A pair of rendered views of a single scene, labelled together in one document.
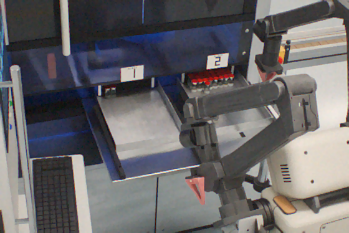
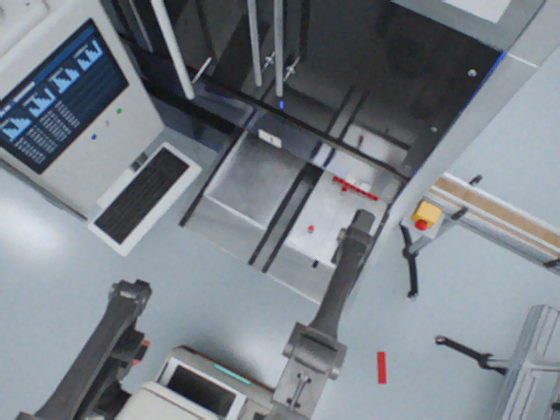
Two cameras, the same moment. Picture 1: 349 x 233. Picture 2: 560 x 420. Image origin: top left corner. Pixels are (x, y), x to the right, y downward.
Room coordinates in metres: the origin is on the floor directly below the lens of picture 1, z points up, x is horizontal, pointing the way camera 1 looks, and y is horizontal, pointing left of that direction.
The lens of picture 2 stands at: (1.65, -0.39, 2.42)
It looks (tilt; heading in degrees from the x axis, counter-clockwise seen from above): 73 degrees down; 49
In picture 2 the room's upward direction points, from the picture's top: 1 degrees clockwise
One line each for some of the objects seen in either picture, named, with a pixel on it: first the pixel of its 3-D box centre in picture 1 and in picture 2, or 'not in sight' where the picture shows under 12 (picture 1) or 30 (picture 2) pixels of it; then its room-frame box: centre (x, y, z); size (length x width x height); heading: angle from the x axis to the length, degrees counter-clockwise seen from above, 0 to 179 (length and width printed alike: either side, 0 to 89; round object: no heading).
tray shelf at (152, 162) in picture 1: (187, 123); (289, 212); (1.98, -0.04, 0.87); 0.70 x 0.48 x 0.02; 111
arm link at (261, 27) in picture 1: (267, 28); (358, 229); (1.99, -0.28, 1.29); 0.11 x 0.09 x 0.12; 25
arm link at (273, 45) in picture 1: (272, 41); not in sight; (1.97, -0.30, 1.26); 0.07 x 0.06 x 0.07; 25
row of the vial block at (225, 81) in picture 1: (212, 83); (354, 190); (2.20, -0.13, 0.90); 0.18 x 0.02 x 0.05; 112
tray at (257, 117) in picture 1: (223, 100); (340, 216); (2.10, -0.17, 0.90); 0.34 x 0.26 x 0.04; 22
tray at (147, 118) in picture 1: (138, 114); (258, 172); (1.98, 0.15, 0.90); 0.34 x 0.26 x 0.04; 21
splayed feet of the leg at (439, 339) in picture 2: not in sight; (483, 361); (2.39, -1.08, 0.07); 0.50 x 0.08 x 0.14; 111
